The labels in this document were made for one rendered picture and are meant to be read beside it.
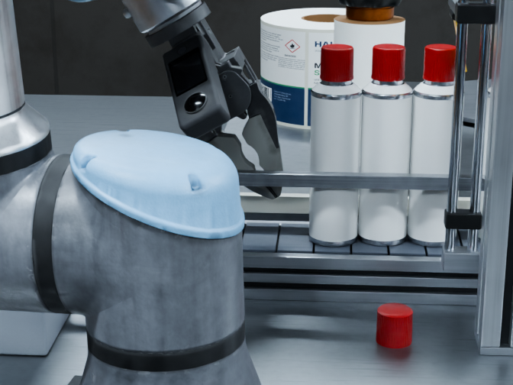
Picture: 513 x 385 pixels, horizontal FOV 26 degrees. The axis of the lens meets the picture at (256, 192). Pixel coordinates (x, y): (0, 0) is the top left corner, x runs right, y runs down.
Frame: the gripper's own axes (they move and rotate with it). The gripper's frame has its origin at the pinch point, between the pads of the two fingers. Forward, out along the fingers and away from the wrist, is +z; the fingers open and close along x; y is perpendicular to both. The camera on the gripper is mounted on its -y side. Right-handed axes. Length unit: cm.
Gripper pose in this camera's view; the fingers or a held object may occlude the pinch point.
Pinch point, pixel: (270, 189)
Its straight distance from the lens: 116.2
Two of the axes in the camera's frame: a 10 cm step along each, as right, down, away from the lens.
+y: 0.7, -3.1, 9.5
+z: 5.0, 8.3, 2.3
